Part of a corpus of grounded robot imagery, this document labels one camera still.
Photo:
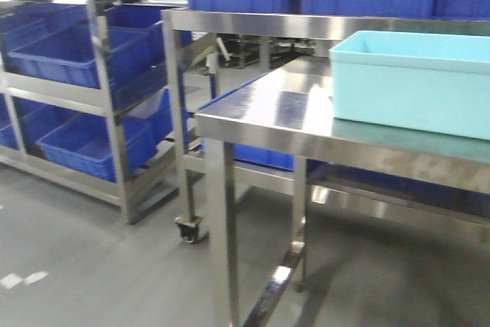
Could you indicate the steel shelf rack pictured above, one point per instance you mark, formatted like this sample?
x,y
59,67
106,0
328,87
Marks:
x,y
77,77

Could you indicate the stainless steel front table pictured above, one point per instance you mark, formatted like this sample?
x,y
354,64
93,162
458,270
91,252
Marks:
x,y
382,225

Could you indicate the stainless steel table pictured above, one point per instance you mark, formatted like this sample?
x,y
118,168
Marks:
x,y
192,35
382,225

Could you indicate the caster wheel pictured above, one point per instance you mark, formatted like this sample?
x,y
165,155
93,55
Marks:
x,y
189,230

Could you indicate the stainless steel back table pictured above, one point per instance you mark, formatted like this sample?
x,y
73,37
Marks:
x,y
192,35

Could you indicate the light blue plastic tub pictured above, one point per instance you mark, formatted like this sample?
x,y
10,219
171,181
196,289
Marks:
x,y
429,82

